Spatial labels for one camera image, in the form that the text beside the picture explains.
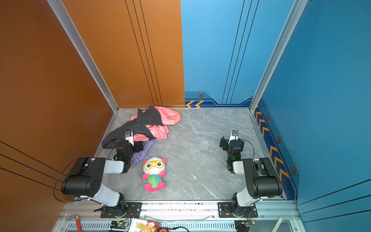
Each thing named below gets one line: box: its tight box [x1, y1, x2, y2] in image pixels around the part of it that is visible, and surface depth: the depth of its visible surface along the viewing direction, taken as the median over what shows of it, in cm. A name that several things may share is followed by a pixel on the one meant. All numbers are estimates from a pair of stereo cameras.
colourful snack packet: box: [128, 218, 161, 232], surface depth 68 cm
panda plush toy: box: [142, 156, 168, 192], surface depth 82 cm
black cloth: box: [101, 105, 164, 149], surface depth 95 cm
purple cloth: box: [130, 138, 156, 165], surface depth 93 cm
